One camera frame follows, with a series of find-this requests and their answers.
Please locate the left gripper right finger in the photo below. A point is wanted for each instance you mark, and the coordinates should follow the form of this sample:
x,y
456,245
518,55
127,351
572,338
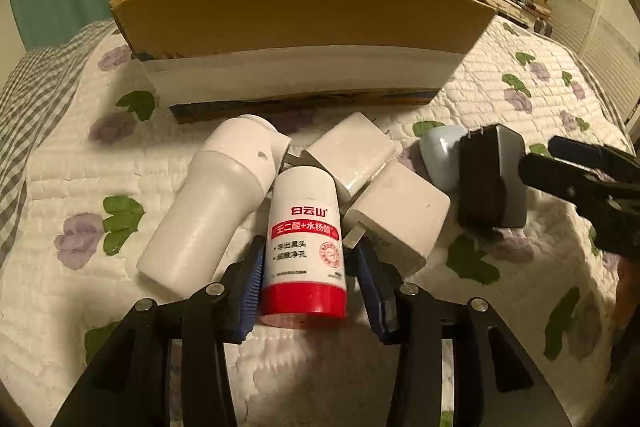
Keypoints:
x,y
496,382

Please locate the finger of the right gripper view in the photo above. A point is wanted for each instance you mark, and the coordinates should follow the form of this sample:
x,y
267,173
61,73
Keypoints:
x,y
599,180

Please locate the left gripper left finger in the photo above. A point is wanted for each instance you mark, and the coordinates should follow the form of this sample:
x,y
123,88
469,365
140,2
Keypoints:
x,y
127,381

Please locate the black power adapter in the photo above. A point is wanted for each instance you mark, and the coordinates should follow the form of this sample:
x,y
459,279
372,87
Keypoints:
x,y
491,193

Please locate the white facial cleansing device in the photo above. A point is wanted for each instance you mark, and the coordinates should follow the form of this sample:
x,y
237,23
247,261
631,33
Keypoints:
x,y
228,179

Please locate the white charger plug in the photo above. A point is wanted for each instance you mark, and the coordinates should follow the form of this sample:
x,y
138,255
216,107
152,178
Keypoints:
x,y
401,213
352,152

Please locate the white red-capped bottle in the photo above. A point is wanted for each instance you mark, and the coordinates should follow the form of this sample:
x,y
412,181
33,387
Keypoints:
x,y
304,283

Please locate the white louvered wardrobe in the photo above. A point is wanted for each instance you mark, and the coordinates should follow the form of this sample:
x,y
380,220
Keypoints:
x,y
605,36

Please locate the light blue earbuds case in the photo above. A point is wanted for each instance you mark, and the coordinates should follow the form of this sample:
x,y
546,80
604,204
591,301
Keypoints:
x,y
440,151

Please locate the white dressing table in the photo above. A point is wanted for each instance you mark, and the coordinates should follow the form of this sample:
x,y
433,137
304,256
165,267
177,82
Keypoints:
x,y
521,14

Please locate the grey checkered bed sheet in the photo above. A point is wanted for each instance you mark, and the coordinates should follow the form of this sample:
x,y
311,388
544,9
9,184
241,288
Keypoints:
x,y
34,99

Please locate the open cardboard box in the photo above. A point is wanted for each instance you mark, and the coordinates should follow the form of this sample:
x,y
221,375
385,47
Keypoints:
x,y
216,58

